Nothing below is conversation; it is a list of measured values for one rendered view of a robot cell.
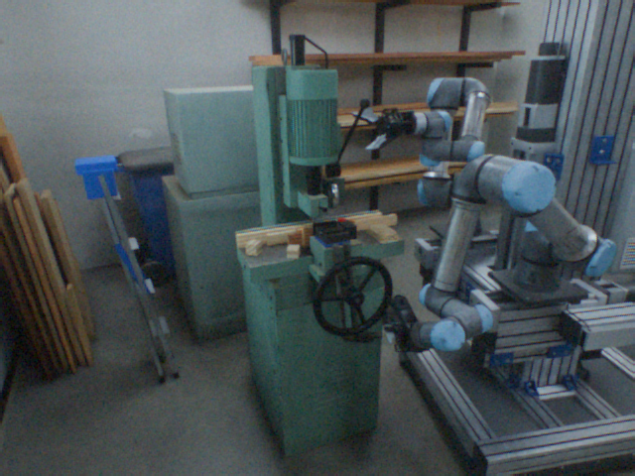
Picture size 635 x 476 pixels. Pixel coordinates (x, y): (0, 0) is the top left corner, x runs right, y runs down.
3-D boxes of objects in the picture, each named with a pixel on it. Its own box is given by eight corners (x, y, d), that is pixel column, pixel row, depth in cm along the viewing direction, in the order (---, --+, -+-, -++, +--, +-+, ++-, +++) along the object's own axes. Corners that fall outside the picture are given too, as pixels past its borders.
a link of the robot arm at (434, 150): (448, 169, 156) (451, 138, 152) (417, 167, 160) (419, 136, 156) (450, 164, 163) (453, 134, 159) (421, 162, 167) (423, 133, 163)
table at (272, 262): (257, 296, 138) (256, 279, 136) (236, 260, 165) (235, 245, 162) (419, 263, 158) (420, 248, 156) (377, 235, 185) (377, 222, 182)
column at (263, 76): (275, 248, 184) (264, 65, 157) (261, 231, 203) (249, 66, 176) (323, 240, 191) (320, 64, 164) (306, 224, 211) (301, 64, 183)
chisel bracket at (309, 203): (311, 221, 160) (310, 199, 157) (298, 210, 172) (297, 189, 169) (328, 218, 162) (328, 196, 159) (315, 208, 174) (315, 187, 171)
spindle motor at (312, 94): (299, 169, 147) (296, 70, 135) (283, 159, 162) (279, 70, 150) (345, 164, 153) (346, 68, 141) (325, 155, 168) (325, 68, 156)
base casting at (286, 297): (274, 311, 154) (273, 289, 151) (239, 252, 204) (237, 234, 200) (385, 288, 169) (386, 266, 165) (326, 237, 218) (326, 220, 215)
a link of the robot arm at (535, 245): (538, 246, 151) (545, 208, 146) (573, 260, 140) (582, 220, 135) (512, 252, 147) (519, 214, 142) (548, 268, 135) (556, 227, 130)
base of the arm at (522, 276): (541, 270, 156) (546, 244, 152) (571, 290, 142) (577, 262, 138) (502, 274, 153) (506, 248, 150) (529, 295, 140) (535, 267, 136)
